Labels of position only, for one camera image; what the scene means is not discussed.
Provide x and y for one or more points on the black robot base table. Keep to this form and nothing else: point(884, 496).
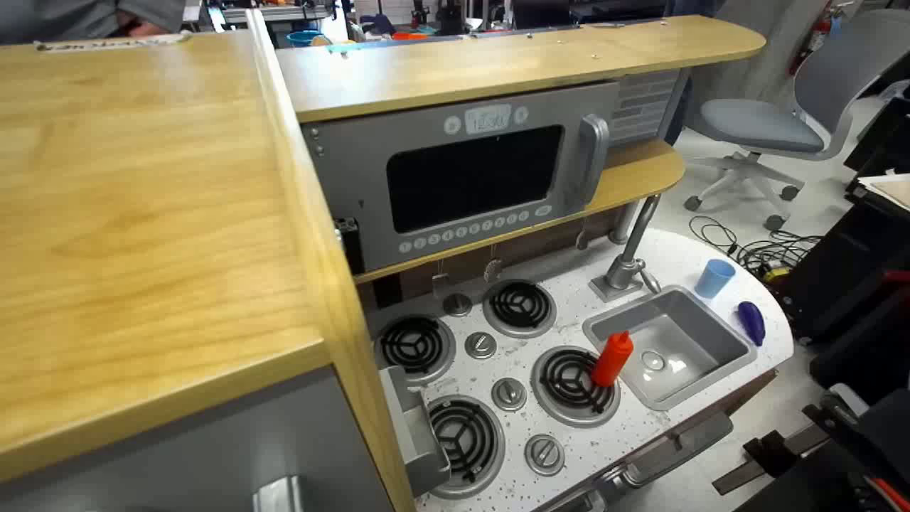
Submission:
point(857, 315)

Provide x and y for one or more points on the grey office chair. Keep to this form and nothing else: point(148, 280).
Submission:
point(768, 125)

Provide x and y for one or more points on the black coil stove burner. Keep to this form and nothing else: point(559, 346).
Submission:
point(567, 388)
point(460, 439)
point(414, 346)
point(517, 307)

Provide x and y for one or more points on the grey toy sink basin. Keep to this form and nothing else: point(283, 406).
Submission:
point(677, 348)

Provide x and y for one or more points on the grey toy microwave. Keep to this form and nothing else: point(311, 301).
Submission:
point(472, 181)

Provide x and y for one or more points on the grey toy faucet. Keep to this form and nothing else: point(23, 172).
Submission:
point(631, 250)

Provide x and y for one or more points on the light blue plastic cup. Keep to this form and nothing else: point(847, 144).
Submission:
point(714, 280)

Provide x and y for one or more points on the grey plastic side bracket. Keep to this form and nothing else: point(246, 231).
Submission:
point(415, 432)

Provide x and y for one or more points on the purple toy eggplant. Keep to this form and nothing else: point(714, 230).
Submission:
point(751, 324)

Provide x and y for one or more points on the grey metal bar clamp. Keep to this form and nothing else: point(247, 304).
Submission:
point(770, 457)

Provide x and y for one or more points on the red squeeze bottle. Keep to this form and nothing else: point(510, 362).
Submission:
point(611, 361)

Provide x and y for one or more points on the grey round stove knob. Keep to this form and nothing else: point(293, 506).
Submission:
point(482, 346)
point(544, 453)
point(510, 393)
point(455, 304)

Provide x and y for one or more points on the wooden toy play kitchen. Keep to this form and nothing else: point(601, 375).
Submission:
point(159, 238)

